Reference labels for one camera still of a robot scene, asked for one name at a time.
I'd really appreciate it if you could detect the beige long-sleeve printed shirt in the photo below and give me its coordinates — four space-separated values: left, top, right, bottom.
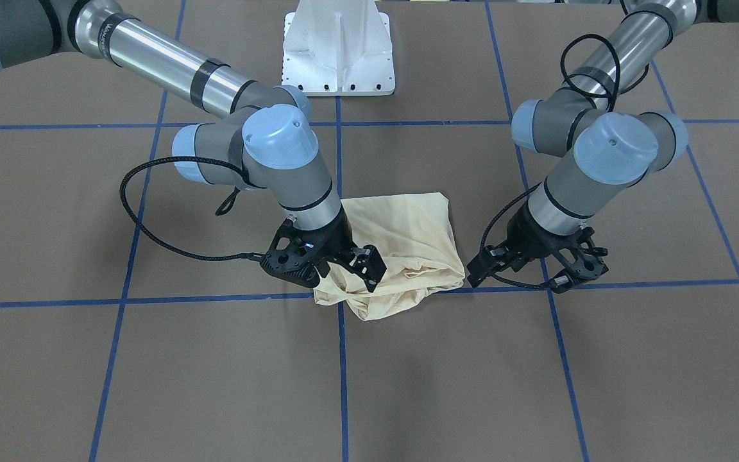
313 192 464 321

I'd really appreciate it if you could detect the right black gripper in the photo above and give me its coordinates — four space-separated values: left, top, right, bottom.
259 212 387 293

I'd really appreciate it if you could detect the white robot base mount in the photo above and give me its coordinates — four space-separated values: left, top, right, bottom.
281 1 396 97

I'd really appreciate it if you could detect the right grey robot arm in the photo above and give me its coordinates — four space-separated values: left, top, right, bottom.
0 1 387 292

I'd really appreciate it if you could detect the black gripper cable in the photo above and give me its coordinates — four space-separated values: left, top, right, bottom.
119 156 268 262

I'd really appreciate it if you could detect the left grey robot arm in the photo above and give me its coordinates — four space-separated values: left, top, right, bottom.
467 1 739 293

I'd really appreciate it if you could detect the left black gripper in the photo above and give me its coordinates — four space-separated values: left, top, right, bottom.
467 205 608 293

